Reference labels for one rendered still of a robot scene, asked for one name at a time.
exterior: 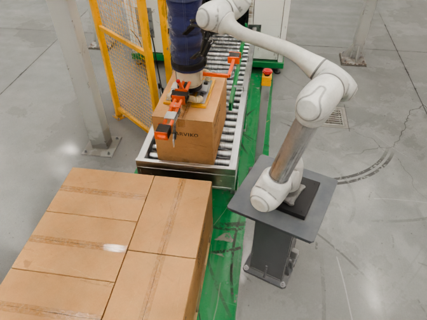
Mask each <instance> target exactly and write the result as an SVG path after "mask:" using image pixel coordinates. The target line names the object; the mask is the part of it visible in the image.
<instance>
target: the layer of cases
mask: <svg viewBox="0 0 427 320"><path fill-rule="evenodd" d="M211 224H212V182H210V181H203V180H191V179H185V178H172V177H161V176H155V177H154V175H142V174H135V173H123V172H117V171H104V170H93V169H86V168H72V169H71V171H70V173H69V174H68V176H67V178H66V179H65V181H64V182H63V184H62V186H61V187H60V189H59V190H58V192H57V194H56V195H55V197H54V198H53V201H52V202H51V203H50V205H49V207H48V209H47V210H46V212H45V213H44V215H43V217H42V218H41V220H40V221H39V223H38V225H37V226H36V228H35V229H34V231H33V233H32V234H31V236H30V238H29V239H28V241H27V242H26V244H25V246H24V248H23V249H22V251H21V252H20V254H19V256H18V257H17V259H16V260H15V262H14V264H13V265H12V267H11V268H12V269H10V270H9V272H8V273H7V275H6V277H5V278H4V280H3V282H2V283H1V285H0V320H193V319H194V313H195V309H196V302H197V299H198V292H199V288H200V282H201V276H202V272H203V265H204V261H205V255H206V251H207V244H208V238H209V234H210V228H211Z"/></svg>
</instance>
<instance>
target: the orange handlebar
mask: <svg viewBox="0 0 427 320"><path fill-rule="evenodd" d="M234 63H235V59H232V61H231V65H230V68H229V71H228V74H220V73H212V72H203V76H210V77H224V78H229V77H231V73H232V71H233V67H234ZM190 85H191V82H190V81H188V82H187V85H186V87H185V90H188V89H189V87H190ZM176 101H177V99H175V98H174V99H173V102H171V104H170V106H169V110H168V111H171V112H172V111H175V112H178V110H179V108H181V105H182V103H183V100H182V99H180V100H179V103H177V102H176ZM163 123H165V124H166V123H167V119H164V120H163ZM169 124H171V126H173V124H174V120H171V121H170V123H169ZM157 137H158V138H159V139H162V140H164V139H166V138H167V136H165V135H157Z"/></svg>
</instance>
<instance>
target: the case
mask: <svg viewBox="0 0 427 320"><path fill-rule="evenodd" d="M211 79H214V80H215V84H214V86H213V90H212V92H211V95H210V98H209V101H208V104H207V107H206V108H205V109H204V108H197V107H191V104H192V102H187V103H186V104H185V105H181V109H180V116H179V117H178V118H177V121H176V132H177V137H176V140H175V147H173V143H172V141H173V126H172V132H171V134H170V137H169V139H168V140H158V139H155V141H156V149H157V154H158V160H165V161H178V162H185V163H198V164H210V165H214V163H215V158H216V155H217V151H218V148H219V143H220V138H221V135H222V130H223V127H224V123H225V120H226V88H227V78H224V77H211ZM174 80H175V71H174V72H173V74H172V76H171V78H170V80H169V82H168V84H167V86H166V88H165V90H164V92H163V94H162V96H161V98H160V100H159V102H158V104H157V106H156V108H155V110H154V112H153V114H152V116H151V117H152V125H153V129H154V131H156V129H157V127H158V123H163V120H164V116H165V114H166V112H167V111H168V110H169V106H170V105H166V104H163V101H164V99H165V97H166V95H167V93H168V91H169V89H170V87H171V85H172V83H173V82H174Z"/></svg>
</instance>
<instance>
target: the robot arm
mask: <svg viewBox="0 0 427 320"><path fill-rule="evenodd" d="M251 4H252V1H251V0H211V1H209V2H207V3H205V4H203V5H201V6H200V7H199V8H198V11H197V13H196V18H194V19H190V22H191V23H190V25H189V26H188V27H187V29H186V30H185V31H184V32H183V33H182V35H188V34H189V33H190V32H191V31H192V30H193V29H194V28H195V27H197V28H200V29H201V33H202V36H203V38H202V40H203V41H202V44H201V48H200V50H199V51H197V52H196V53H195V54H194V55H193V56H192V57H190V59H193V60H194V59H196V58H199V57H206V56H207V53H208V52H209V50H210V48H211V46H212V44H213V43H214V42H215V41H214V40H213V39H212V36H213V35H214V34H216V33H218V34H220V35H222V34H229V35H230V36H233V37H235V38H237V39H239V40H241V41H244V42H246V43H249V44H252V45H254V46H258V47H260V48H263V49H265V50H269V51H272V52H274V53H277V54H280V55H283V56H285V57H287V58H289V59H290V60H291V61H293V62H294V63H295V64H296V65H298V66H299V67H300V68H301V70H302V71H303V72H304V73H305V74H306V75H307V76H308V77H309V78H310V79H311V81H310V82H309V83H308V84H307V85H306V86H305V87H304V88H303V89H302V90H301V92H300V93H299V94H298V96H297V99H296V102H295V119H294V122H293V123H292V125H291V127H290V129H289V131H288V133H287V136H286V138H285V140H284V142H283V144H282V146H281V148H280V150H279V152H278V154H277V156H276V157H275V160H274V162H273V164H272V165H271V166H270V167H268V168H266V169H265V170H264V171H263V172H262V174H261V176H260V177H259V179H258V181H257V182H256V183H255V185H254V186H253V188H252V190H251V193H250V201H251V203H252V206H253V207H254V208H255V209H256V210H258V211H261V212H269V211H273V210H275V209H276V208H277V207H279V205H280V204H281V203H282V202H284V203H287V204H288V205H289V206H293V205H294V202H295V200H296V199H297V198H298V197H299V195H300V193H301V192H302V191H303V190H305V188H306V186H305V185H302V184H301V180H302V174H303V169H304V163H303V160H302V157H301V156H302V155H303V153H304V151H305V150H306V147H307V146H308V144H309V142H310V140H311V139H312V137H313V135H314V134H315V131H316V130H317V128H318V127H319V126H321V125H323V124H324V123H325V122H326V120H327V119H328V118H329V116H330V115H331V113H333V111H334V110H335V108H336V106H337V104H338V103H339V102H340V101H341V102H347V101H348V100H351V99H352V98H353V97H354V95H355V93H356V92H357V90H358V87H357V86H358V85H357V84H356V82H355V80H354V79H353V78H352V77H351V76H350V75H349V74H348V73H347V72H346V71H345V70H343V69H342V68H340V67H339V66H338V65H336V64H335V63H333V62H331V61H329V60H327V59H325V58H323V57H321V56H318V55H316V54H314V53H312V52H310V51H308V50H305V49H304V48H301V47H300V46H298V45H296V44H293V43H291V42H288V41H286V40H283V39H280V38H277V37H273V36H270V35H267V34H263V33H261V32H257V31H254V30H251V29H248V28H246V27H244V26H242V25H241V24H239V23H238V22H237V19H239V18H240V17H241V16H243V15H244V14H245V13H246V12H247V10H248V9H249V7H250V5H251ZM195 22H196V23H197V24H194V23H195ZM205 38H207V39H205Z"/></svg>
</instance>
